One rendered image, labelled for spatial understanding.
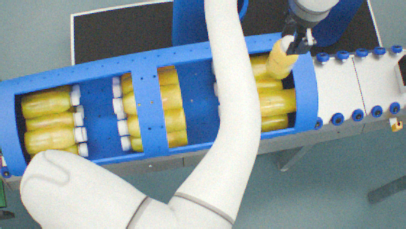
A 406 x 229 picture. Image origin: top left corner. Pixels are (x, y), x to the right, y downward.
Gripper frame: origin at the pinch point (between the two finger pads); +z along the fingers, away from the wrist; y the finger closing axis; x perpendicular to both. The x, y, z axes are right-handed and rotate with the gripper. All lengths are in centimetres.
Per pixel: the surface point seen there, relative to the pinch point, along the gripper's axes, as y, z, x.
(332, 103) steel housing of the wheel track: -4, 52, -23
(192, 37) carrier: 41, 94, 12
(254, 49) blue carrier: 6.6, 22.5, 4.4
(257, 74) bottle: 2.9, 32.5, 3.1
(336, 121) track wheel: -11, 48, -22
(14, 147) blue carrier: -9, 24, 72
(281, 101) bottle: -5.7, 31.9, -1.8
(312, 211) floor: -31, 144, -33
